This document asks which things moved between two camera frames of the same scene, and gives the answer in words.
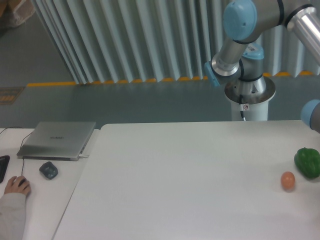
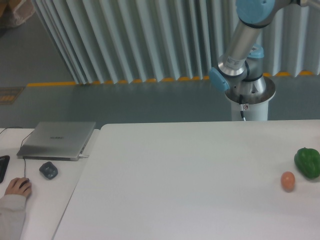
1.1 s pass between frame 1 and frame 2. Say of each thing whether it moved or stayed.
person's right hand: stayed
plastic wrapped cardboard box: stayed
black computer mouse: moved
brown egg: stayed
